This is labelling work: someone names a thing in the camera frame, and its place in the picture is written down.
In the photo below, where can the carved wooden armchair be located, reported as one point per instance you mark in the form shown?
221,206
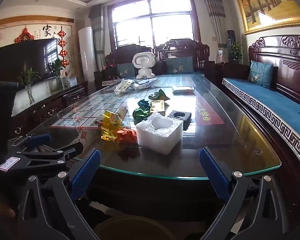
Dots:
122,55
182,48

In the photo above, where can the white robot toy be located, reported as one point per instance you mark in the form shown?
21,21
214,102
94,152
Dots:
143,65

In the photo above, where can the carved wooden bench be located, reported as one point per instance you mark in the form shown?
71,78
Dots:
287,62

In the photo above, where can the white foam block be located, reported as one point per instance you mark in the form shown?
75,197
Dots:
160,136

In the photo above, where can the white standing air conditioner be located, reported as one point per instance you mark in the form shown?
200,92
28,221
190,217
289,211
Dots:
86,55

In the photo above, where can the dark teal crumpled paper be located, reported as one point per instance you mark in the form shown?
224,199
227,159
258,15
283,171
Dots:
143,103

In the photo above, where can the white and blue package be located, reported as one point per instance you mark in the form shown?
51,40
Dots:
146,82

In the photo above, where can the blue bench seat cushion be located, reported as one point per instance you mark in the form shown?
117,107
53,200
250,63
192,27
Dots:
265,97

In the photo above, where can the large window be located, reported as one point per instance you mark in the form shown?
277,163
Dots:
152,22

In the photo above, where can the green paper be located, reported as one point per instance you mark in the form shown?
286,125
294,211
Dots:
140,115

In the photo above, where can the black foam block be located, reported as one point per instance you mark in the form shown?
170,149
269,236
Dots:
180,117

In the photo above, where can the orange paper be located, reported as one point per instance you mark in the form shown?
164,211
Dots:
126,136

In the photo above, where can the white tissue pack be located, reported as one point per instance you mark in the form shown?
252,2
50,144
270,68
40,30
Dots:
182,89

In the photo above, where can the black flat television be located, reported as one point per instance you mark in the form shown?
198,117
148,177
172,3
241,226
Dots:
20,60

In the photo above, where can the white plastic bag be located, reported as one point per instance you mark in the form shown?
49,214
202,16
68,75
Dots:
123,85

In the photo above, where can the yellow milk carton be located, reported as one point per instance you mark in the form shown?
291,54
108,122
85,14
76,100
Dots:
157,106

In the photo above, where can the yellow transparent wrapper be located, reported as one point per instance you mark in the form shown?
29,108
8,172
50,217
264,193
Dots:
110,125

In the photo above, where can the grey patterned curtain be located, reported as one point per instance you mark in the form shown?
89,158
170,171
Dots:
215,22
98,37

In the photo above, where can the green potted plant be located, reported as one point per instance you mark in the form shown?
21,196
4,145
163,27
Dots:
236,52

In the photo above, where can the green snack wrapper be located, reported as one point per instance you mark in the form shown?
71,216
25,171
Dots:
160,95

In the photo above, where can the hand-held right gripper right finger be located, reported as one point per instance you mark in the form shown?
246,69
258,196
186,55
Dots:
213,175

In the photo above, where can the small white card stand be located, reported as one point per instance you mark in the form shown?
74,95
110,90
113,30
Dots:
220,56

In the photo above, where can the white box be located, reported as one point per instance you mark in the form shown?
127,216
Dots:
69,82

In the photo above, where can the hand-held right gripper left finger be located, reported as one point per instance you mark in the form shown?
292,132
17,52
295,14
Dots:
86,175

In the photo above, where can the bamboo plant in glass vase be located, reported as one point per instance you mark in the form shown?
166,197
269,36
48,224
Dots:
56,72

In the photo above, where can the gold framed tree painting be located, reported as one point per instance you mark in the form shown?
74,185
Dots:
270,5

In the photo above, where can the red diamond knot ornament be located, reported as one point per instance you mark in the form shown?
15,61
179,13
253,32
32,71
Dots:
24,35

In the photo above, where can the dark wooden side table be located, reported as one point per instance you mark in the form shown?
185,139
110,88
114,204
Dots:
230,72

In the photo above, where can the red printed poster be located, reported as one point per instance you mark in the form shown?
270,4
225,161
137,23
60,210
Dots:
205,115

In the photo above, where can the brown round bin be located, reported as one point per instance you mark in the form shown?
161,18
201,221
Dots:
130,230

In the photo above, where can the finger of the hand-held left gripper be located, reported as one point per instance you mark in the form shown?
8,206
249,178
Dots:
62,151
40,139

